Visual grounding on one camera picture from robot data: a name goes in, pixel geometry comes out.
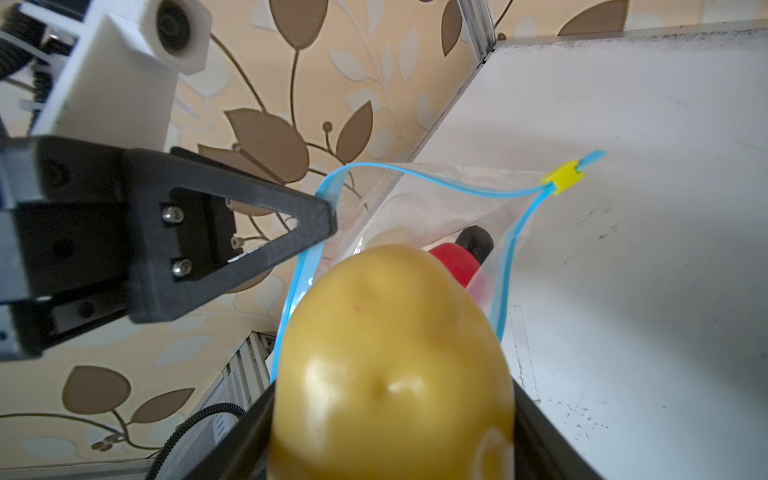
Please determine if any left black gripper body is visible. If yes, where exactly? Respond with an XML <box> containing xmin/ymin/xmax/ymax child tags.
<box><xmin>1</xmin><ymin>136</ymin><xmax>129</xmax><ymax>360</ymax></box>

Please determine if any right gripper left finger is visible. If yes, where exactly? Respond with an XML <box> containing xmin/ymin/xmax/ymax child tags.
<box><xmin>184</xmin><ymin>383</ymin><xmax>276</xmax><ymax>480</ymax></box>

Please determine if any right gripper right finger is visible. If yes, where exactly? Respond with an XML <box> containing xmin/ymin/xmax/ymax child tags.
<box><xmin>513</xmin><ymin>381</ymin><xmax>602</xmax><ymax>480</ymax></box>

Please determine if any yellow potato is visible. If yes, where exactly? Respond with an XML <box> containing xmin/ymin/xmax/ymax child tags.
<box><xmin>267</xmin><ymin>245</ymin><xmax>515</xmax><ymax>479</ymax></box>

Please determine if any red apple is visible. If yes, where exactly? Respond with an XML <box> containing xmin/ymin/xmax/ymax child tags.
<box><xmin>429</xmin><ymin>243</ymin><xmax>481</xmax><ymax>288</ymax></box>

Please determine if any clear zip top bag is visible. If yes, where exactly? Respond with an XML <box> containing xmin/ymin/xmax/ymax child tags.
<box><xmin>271</xmin><ymin>151</ymin><xmax>602</xmax><ymax>384</ymax></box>

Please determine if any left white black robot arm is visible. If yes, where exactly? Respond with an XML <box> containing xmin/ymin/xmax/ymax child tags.
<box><xmin>1</xmin><ymin>1</ymin><xmax>337</xmax><ymax>361</ymax></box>

